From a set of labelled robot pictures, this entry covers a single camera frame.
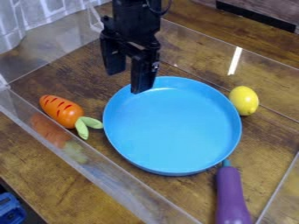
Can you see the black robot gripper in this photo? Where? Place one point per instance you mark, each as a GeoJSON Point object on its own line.
{"type": "Point", "coordinates": [126, 37]}

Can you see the orange toy carrot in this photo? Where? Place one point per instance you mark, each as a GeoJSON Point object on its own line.
{"type": "Point", "coordinates": [68, 114]}

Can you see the blue round plate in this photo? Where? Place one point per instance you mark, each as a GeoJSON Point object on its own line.
{"type": "Point", "coordinates": [176, 129]}

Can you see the yellow toy lemon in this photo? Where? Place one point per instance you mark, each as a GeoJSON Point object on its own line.
{"type": "Point", "coordinates": [244, 100]}

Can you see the white patterned curtain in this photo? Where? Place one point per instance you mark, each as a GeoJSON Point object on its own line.
{"type": "Point", "coordinates": [22, 15]}

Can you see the dark board in background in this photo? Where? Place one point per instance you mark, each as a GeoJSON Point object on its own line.
{"type": "Point", "coordinates": [256, 16]}

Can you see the purple toy eggplant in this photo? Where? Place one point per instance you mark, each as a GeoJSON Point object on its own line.
{"type": "Point", "coordinates": [231, 211]}

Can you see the blue box at corner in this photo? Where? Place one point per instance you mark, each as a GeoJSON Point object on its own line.
{"type": "Point", "coordinates": [12, 213]}

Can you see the clear acrylic enclosure wall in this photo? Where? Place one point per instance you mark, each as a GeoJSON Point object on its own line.
{"type": "Point", "coordinates": [77, 181]}

